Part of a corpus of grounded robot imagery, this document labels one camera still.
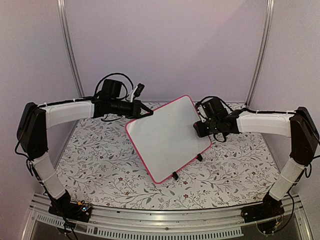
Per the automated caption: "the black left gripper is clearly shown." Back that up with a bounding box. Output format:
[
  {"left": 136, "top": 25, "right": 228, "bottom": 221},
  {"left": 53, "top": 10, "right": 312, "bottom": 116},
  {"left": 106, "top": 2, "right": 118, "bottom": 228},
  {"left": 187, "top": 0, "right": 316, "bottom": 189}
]
[{"left": 110, "top": 99, "right": 154, "bottom": 120}]

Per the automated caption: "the pink framed whiteboard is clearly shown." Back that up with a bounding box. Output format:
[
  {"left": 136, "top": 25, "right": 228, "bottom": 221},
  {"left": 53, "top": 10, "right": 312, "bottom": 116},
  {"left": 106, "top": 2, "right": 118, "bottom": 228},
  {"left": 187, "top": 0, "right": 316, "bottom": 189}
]
[{"left": 125, "top": 95, "right": 212, "bottom": 184}]

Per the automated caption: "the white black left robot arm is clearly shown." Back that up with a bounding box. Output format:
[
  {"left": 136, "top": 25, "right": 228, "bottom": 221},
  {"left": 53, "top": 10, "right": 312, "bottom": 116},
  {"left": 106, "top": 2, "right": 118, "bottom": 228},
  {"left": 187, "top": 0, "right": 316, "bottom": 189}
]
[{"left": 15, "top": 78, "right": 153, "bottom": 217}]

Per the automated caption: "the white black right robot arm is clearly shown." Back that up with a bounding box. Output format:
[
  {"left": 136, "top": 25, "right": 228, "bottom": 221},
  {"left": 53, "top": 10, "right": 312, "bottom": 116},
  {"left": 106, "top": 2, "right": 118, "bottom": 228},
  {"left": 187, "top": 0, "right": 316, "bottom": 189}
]
[{"left": 193, "top": 96, "right": 320, "bottom": 218}]

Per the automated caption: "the black whiteboard foot clip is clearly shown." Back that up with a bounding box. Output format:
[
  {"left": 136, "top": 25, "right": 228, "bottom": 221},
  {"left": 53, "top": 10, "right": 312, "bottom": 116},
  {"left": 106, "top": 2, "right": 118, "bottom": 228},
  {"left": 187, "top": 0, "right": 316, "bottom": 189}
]
[
  {"left": 172, "top": 172, "right": 179, "bottom": 181},
  {"left": 196, "top": 153, "right": 203, "bottom": 162}
]

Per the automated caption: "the floral patterned table mat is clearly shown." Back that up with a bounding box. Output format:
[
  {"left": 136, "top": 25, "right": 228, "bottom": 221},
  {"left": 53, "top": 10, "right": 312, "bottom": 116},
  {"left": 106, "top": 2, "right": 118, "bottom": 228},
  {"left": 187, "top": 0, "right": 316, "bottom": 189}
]
[{"left": 56, "top": 116, "right": 279, "bottom": 210}]

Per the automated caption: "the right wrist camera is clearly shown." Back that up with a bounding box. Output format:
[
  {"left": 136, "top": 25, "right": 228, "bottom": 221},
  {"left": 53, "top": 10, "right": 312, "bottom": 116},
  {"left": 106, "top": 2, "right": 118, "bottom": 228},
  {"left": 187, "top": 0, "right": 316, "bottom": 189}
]
[{"left": 195, "top": 101, "right": 208, "bottom": 123}]

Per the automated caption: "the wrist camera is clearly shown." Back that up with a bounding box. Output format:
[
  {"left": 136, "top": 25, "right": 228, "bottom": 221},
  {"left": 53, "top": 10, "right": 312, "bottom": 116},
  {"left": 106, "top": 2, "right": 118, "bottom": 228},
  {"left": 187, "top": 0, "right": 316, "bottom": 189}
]
[
  {"left": 195, "top": 101, "right": 208, "bottom": 123},
  {"left": 125, "top": 83, "right": 145, "bottom": 103}
]

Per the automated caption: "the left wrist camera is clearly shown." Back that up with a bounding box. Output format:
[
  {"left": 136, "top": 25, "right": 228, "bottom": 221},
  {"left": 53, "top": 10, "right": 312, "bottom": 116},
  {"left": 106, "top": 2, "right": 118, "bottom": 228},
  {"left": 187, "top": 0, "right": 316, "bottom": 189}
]
[{"left": 125, "top": 83, "right": 145, "bottom": 103}]

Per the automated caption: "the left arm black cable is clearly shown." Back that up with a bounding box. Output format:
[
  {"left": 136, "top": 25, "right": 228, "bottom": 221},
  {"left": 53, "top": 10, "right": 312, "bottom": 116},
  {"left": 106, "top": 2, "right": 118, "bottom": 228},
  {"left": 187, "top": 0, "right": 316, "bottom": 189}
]
[{"left": 92, "top": 73, "right": 133, "bottom": 101}]

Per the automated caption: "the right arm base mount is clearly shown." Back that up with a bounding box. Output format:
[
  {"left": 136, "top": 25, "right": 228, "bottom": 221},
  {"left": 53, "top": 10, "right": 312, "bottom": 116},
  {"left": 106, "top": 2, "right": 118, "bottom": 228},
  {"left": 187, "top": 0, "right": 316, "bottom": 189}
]
[{"left": 240, "top": 197, "right": 285, "bottom": 223}]

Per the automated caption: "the aluminium front rail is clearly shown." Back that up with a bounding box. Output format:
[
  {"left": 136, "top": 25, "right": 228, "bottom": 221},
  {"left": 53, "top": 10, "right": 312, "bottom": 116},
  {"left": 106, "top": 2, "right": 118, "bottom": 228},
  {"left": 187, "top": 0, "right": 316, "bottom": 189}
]
[{"left": 22, "top": 194, "right": 313, "bottom": 240}]

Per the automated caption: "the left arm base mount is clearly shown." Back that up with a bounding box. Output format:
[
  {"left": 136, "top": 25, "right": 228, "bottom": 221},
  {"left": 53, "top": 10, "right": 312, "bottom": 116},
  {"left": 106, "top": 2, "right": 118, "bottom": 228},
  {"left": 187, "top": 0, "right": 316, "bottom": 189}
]
[{"left": 48, "top": 200, "right": 93, "bottom": 223}]

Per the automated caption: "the left aluminium corner post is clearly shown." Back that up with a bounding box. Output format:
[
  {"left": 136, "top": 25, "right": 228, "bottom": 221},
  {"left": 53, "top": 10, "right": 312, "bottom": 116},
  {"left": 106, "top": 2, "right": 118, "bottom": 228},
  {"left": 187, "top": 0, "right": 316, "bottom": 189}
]
[{"left": 56, "top": 0, "right": 85, "bottom": 97}]

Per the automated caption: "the aluminium corner post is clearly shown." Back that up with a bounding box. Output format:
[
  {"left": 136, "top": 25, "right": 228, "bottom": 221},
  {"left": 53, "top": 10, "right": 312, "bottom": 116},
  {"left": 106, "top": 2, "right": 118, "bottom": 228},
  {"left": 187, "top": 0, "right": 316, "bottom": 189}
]
[
  {"left": 245, "top": 0, "right": 275, "bottom": 106},
  {"left": 56, "top": 0, "right": 85, "bottom": 97}
]

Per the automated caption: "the right aluminium corner post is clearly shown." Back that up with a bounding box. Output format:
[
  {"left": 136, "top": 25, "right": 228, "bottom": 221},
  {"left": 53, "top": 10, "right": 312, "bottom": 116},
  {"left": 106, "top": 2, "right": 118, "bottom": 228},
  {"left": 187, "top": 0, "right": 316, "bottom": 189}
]
[{"left": 245, "top": 0, "right": 275, "bottom": 106}]

